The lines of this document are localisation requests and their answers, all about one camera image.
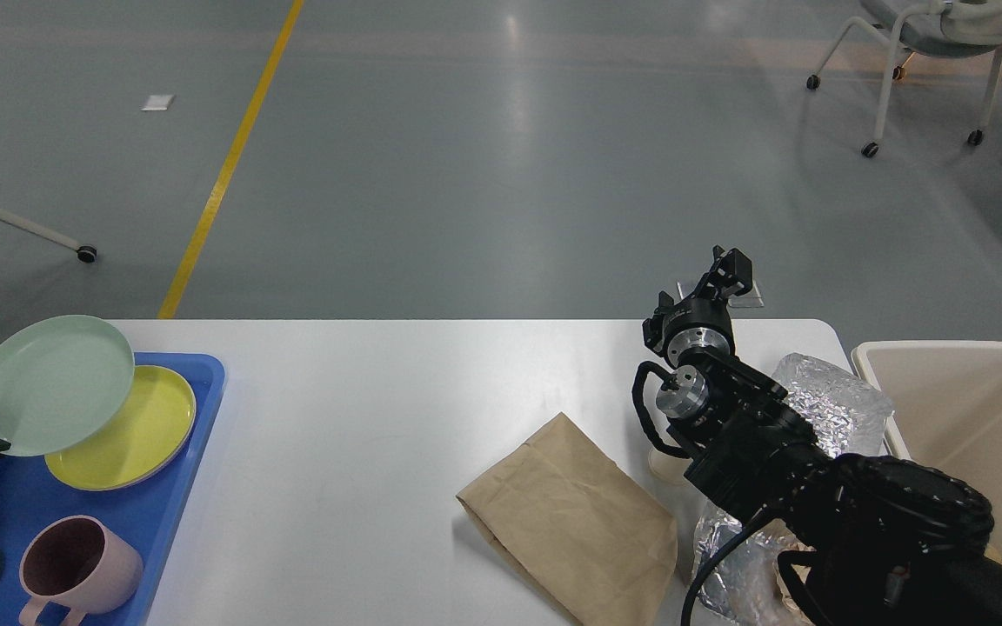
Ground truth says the yellow plate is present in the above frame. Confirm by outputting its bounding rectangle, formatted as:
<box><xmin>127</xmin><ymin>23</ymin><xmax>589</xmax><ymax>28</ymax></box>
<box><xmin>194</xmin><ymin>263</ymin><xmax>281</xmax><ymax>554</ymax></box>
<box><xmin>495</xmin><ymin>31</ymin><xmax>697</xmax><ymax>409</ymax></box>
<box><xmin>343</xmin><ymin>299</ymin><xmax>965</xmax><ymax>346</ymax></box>
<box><xmin>44</xmin><ymin>365</ymin><xmax>197</xmax><ymax>491</ymax></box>

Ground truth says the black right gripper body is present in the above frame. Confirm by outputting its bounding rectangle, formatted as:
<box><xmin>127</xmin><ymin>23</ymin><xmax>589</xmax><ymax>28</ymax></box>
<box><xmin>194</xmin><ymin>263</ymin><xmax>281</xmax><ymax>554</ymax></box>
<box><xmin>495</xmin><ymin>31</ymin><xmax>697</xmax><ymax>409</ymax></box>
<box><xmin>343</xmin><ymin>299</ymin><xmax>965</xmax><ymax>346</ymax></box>
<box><xmin>643</xmin><ymin>296</ymin><xmax>736</xmax><ymax>366</ymax></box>

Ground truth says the light green plate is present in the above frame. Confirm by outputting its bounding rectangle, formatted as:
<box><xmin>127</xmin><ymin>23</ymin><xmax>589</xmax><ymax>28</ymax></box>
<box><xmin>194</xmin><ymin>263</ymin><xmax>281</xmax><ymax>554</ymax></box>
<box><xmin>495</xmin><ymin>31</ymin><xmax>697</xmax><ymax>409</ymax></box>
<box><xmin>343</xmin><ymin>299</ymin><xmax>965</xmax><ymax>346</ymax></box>
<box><xmin>0</xmin><ymin>316</ymin><xmax>136</xmax><ymax>458</ymax></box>

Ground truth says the beige plastic bin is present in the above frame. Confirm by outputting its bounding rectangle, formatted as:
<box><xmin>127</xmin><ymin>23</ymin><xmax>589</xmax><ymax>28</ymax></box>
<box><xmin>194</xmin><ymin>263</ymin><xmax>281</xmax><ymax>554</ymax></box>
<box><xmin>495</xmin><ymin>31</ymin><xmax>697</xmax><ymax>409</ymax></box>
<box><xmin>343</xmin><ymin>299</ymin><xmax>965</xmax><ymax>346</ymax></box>
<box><xmin>852</xmin><ymin>340</ymin><xmax>1002</xmax><ymax>563</ymax></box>

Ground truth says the blue plastic tray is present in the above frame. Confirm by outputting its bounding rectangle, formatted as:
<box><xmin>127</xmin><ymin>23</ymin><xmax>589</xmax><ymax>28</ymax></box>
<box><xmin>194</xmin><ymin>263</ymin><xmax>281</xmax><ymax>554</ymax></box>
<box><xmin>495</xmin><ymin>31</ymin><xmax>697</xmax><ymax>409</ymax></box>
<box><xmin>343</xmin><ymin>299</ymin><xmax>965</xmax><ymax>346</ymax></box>
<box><xmin>0</xmin><ymin>351</ymin><xmax>226</xmax><ymax>625</ymax></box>

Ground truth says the brown paper bag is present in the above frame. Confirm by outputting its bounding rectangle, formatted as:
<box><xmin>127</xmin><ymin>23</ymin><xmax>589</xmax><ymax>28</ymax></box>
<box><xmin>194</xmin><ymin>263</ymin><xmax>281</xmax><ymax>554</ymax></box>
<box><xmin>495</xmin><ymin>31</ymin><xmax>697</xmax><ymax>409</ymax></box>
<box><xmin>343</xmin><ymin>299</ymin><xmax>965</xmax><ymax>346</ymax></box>
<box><xmin>457</xmin><ymin>413</ymin><xmax>678</xmax><ymax>625</ymax></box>

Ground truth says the pink mug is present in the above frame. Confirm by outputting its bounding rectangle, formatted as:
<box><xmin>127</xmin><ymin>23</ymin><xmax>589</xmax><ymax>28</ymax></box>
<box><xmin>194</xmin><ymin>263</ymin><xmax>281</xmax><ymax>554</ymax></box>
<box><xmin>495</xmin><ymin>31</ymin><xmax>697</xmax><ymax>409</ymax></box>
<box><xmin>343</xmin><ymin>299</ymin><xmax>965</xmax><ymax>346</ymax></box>
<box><xmin>17</xmin><ymin>515</ymin><xmax>144</xmax><ymax>625</ymax></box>

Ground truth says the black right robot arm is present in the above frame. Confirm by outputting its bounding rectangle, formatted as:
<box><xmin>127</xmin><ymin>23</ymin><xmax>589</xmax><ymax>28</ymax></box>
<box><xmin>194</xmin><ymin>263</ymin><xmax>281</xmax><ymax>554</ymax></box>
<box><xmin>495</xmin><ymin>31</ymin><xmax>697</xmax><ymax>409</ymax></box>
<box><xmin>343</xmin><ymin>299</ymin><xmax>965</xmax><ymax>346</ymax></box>
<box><xmin>631</xmin><ymin>246</ymin><xmax>1002</xmax><ymax>625</ymax></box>

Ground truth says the crumpled silver foil bag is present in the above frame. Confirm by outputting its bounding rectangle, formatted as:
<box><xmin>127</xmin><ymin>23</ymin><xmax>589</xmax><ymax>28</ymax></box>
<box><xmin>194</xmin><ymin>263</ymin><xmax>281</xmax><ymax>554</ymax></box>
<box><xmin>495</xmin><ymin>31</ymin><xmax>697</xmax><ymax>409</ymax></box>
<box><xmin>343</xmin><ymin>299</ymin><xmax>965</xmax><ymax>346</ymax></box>
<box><xmin>697</xmin><ymin>353</ymin><xmax>894</xmax><ymax>625</ymax></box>

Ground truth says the small beige cup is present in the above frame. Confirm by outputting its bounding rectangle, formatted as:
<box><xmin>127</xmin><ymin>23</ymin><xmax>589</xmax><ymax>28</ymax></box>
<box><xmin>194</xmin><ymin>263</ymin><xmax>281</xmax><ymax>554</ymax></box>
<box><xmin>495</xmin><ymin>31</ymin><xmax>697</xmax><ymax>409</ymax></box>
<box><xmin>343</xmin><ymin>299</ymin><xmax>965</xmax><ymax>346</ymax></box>
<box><xmin>648</xmin><ymin>449</ymin><xmax>691</xmax><ymax>486</ymax></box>

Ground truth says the grey office chair right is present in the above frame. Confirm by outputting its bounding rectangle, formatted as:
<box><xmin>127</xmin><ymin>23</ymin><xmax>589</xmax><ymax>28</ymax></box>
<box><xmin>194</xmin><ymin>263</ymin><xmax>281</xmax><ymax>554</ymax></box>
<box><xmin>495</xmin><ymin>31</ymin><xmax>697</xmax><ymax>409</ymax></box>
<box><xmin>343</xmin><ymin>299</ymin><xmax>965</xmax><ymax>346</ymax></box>
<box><xmin>805</xmin><ymin>1</ymin><xmax>1002</xmax><ymax>158</ymax></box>

